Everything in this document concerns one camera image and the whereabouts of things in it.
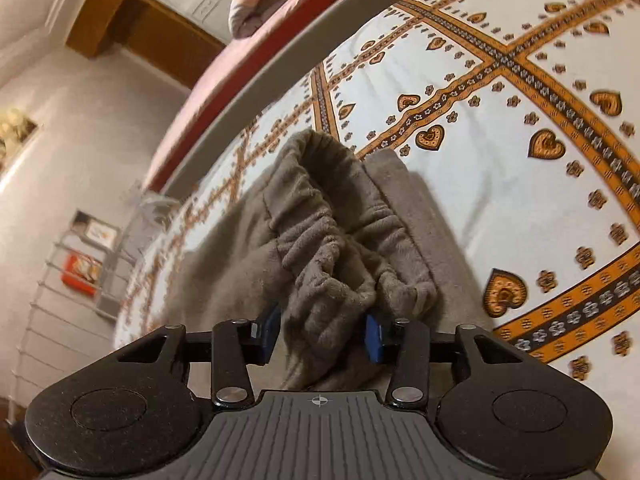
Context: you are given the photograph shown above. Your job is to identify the white low drawer cabinet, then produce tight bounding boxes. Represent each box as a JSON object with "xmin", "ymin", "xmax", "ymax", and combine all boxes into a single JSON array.
[{"xmin": 94, "ymin": 252, "xmax": 136, "ymax": 321}]

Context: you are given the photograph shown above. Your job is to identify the grey-brown fleece pants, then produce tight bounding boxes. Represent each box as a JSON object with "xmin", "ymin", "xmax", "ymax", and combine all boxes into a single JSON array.
[{"xmin": 158, "ymin": 130, "xmax": 491, "ymax": 391}]

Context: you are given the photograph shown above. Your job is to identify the wall picture poster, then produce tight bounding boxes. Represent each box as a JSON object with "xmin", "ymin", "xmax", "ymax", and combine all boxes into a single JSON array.
[{"xmin": 0, "ymin": 108, "xmax": 39, "ymax": 172}]

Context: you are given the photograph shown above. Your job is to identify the white orange patterned bedsheet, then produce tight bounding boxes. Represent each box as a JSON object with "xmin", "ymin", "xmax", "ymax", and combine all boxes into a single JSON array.
[{"xmin": 115, "ymin": 0, "xmax": 639, "ymax": 479}]

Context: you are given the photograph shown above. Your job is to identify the red picture board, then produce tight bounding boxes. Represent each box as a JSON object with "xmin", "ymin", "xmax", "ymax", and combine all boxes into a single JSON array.
[{"xmin": 61, "ymin": 252, "xmax": 102, "ymax": 297}]

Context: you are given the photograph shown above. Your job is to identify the small framed picture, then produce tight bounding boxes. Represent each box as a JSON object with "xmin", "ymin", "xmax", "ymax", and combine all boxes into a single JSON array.
[{"xmin": 70, "ymin": 210, "xmax": 120, "ymax": 250}]

